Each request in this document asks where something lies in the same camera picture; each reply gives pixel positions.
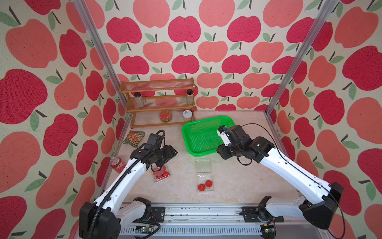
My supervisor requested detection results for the red round tin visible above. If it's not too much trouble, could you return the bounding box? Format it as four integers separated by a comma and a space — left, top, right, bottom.
159, 110, 173, 122

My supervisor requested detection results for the soup seasoning packet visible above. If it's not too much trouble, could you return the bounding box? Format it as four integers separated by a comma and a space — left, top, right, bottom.
123, 130, 145, 147

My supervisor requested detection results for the clear clamshell container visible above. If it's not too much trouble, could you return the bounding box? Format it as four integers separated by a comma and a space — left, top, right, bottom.
152, 166, 171, 182
195, 158, 215, 194

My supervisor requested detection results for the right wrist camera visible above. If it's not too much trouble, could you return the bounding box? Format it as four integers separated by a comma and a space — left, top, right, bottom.
217, 125, 231, 146

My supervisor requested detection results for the strawberry six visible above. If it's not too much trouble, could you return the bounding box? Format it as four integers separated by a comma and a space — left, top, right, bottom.
198, 184, 206, 192

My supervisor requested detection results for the right glass spice jar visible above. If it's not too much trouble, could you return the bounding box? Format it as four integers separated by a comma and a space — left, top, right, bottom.
186, 89, 194, 105

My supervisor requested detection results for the wooden three-tier shelf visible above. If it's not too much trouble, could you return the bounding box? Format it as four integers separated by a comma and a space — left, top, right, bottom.
119, 78, 196, 129

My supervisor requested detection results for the green plastic basket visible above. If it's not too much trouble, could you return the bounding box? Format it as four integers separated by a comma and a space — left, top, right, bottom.
182, 116, 235, 157

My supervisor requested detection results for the red soda can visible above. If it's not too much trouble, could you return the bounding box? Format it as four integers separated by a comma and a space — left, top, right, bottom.
109, 156, 126, 174

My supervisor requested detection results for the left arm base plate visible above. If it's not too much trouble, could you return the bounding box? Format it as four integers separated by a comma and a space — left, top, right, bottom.
148, 207, 166, 223

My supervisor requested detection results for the aluminium front rail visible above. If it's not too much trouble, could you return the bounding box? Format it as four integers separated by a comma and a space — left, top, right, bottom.
117, 203, 331, 239

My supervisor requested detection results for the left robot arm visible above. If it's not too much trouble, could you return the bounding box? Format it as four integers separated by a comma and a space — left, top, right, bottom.
79, 129, 178, 239

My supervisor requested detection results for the right aluminium frame post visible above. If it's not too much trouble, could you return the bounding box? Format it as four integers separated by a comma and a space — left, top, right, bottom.
265, 0, 339, 118

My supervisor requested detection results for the yellow pull-tab can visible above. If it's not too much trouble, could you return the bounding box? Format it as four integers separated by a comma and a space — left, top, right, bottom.
182, 110, 193, 122

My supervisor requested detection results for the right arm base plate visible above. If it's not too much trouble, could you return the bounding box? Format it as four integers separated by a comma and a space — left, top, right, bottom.
239, 207, 285, 224

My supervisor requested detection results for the strawberry eight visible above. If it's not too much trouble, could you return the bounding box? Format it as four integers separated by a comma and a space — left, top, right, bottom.
205, 180, 213, 188

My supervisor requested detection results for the left aluminium frame post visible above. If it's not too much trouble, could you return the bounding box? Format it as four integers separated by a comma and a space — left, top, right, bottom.
74, 0, 127, 109

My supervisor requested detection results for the aluminium frame post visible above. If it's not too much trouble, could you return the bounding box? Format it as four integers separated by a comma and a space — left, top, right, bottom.
74, 0, 127, 109
265, 0, 339, 118

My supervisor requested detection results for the left glass spice jar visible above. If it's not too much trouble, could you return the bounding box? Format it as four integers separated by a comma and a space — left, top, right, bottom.
134, 92, 144, 108

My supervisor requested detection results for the glass spice jar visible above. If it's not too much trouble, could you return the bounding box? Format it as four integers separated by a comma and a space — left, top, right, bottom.
134, 92, 144, 108
186, 89, 194, 105

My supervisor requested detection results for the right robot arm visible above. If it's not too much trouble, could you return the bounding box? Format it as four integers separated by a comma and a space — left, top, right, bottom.
217, 125, 344, 230

